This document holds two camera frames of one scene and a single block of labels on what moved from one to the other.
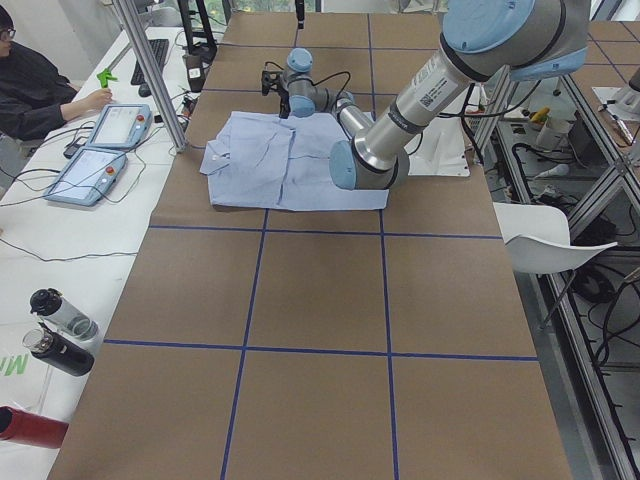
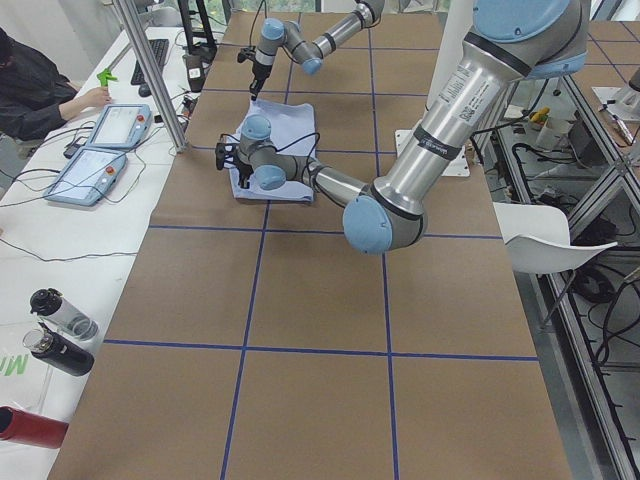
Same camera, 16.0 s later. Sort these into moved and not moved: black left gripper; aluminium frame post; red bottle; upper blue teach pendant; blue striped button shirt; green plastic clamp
Moved: blue striped button shirt; black left gripper
Not moved: red bottle; aluminium frame post; green plastic clamp; upper blue teach pendant
